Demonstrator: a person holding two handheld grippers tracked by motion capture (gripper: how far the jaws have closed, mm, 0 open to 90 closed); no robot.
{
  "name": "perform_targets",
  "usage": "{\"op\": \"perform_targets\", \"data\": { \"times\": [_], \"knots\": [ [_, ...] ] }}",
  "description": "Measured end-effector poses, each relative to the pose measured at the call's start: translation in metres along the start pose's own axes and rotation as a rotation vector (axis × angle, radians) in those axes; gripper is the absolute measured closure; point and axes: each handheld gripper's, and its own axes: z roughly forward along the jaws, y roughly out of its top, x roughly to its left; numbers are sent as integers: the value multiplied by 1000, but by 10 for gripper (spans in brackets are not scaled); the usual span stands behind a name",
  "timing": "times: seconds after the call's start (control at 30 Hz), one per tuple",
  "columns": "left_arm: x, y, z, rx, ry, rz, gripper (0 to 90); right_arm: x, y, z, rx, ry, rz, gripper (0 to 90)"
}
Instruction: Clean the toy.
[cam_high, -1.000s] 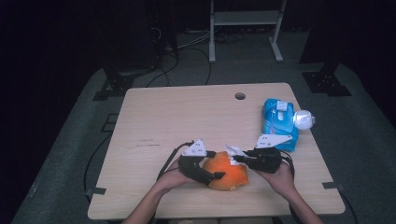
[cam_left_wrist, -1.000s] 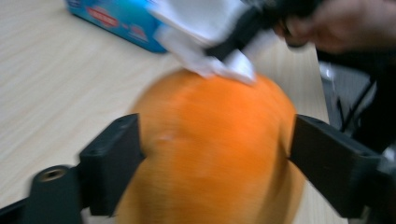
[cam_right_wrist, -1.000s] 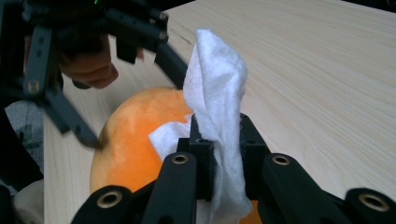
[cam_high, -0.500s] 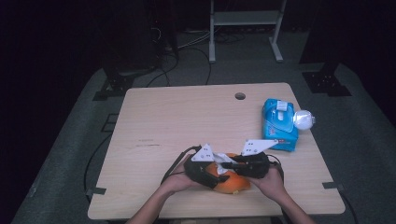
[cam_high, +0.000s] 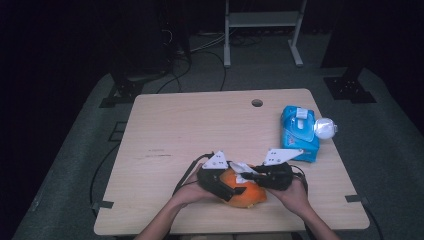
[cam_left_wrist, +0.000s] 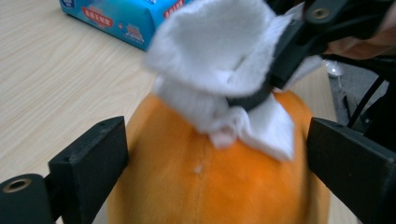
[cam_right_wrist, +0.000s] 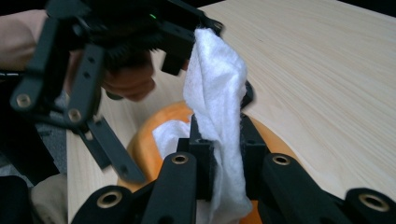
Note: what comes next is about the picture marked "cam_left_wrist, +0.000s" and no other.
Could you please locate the small white round object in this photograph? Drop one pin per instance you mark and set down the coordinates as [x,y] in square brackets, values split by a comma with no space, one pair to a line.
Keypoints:
[333,70]

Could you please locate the blue wet wipe pack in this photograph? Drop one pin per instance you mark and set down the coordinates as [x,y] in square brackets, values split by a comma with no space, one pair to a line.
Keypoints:
[124,21]

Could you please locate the white wet wipe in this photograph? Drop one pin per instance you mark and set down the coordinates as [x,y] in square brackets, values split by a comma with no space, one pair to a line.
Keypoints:
[211,46]

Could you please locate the orange plush toy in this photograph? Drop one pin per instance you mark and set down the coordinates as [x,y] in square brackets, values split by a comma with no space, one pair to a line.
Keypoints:
[202,193]

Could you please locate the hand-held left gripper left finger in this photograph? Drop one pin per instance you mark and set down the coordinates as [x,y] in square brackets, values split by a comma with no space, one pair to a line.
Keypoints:
[87,168]

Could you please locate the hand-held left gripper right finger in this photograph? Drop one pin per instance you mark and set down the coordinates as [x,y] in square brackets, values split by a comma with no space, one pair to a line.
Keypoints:
[355,174]

